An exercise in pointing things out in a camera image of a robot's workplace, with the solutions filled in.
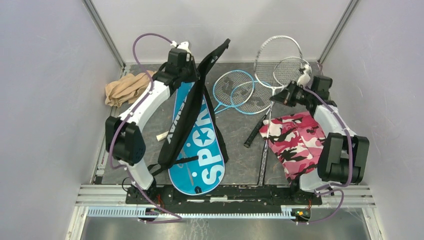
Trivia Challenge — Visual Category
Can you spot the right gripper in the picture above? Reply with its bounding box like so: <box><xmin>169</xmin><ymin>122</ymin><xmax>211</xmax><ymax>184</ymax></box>
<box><xmin>269</xmin><ymin>80</ymin><xmax>313</xmax><ymax>108</ymax></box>

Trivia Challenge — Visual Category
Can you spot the black Crossway racket bag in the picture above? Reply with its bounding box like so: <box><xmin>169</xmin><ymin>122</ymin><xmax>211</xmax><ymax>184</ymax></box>
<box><xmin>152</xmin><ymin>38</ymin><xmax>231</xmax><ymax>176</ymax></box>

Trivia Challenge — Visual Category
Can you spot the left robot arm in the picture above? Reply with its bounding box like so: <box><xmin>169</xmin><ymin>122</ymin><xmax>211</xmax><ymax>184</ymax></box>
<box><xmin>105</xmin><ymin>41</ymin><xmax>199</xmax><ymax>204</ymax></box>

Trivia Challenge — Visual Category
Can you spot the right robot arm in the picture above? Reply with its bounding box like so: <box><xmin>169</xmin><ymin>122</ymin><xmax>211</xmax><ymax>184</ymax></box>
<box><xmin>270</xmin><ymin>76</ymin><xmax>370</xmax><ymax>204</ymax></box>

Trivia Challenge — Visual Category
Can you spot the blue badminton racket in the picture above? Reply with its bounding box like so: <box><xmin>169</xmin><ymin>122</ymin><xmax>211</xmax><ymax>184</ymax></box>
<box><xmin>230</xmin><ymin>80</ymin><xmax>272</xmax><ymax>115</ymax></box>
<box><xmin>212</xmin><ymin>69</ymin><xmax>255</xmax><ymax>114</ymax></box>

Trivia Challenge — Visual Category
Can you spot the pink camouflage cloth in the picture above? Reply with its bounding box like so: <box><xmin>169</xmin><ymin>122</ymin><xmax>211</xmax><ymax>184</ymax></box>
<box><xmin>259</xmin><ymin>111</ymin><xmax>326</xmax><ymax>183</ymax></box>

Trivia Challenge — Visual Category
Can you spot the beige cloth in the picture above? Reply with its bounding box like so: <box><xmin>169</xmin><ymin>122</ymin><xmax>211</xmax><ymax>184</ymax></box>
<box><xmin>104</xmin><ymin>72</ymin><xmax>150</xmax><ymax>108</ymax></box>

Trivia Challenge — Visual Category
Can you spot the white grip tape roll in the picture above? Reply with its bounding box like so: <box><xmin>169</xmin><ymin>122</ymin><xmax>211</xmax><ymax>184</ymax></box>
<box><xmin>156</xmin><ymin>131</ymin><xmax>169</xmax><ymax>142</ymax></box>

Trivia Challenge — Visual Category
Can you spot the blue Sport racket bag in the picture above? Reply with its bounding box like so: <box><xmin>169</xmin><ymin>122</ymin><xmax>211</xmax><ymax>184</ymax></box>
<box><xmin>168</xmin><ymin>96</ymin><xmax>225</xmax><ymax>196</ymax></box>

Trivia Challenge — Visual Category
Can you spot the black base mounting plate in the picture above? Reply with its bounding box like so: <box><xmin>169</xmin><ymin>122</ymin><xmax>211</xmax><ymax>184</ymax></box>
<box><xmin>146</xmin><ymin>184</ymin><xmax>323</xmax><ymax>214</ymax></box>

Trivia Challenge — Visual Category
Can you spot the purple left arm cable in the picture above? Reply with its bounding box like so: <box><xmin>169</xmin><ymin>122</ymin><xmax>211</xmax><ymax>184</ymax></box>
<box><xmin>107</xmin><ymin>33</ymin><xmax>184</xmax><ymax>224</ymax></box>

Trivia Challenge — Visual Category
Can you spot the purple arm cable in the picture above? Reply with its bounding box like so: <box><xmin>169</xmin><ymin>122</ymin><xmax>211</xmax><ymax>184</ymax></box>
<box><xmin>296</xmin><ymin>61</ymin><xmax>355</xmax><ymax>225</ymax></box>
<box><xmin>107</xmin><ymin>33</ymin><xmax>184</xmax><ymax>224</ymax></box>

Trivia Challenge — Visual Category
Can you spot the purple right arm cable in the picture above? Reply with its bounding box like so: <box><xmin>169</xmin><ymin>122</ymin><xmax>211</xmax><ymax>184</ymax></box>
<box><xmin>296</xmin><ymin>61</ymin><xmax>355</xmax><ymax>225</ymax></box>

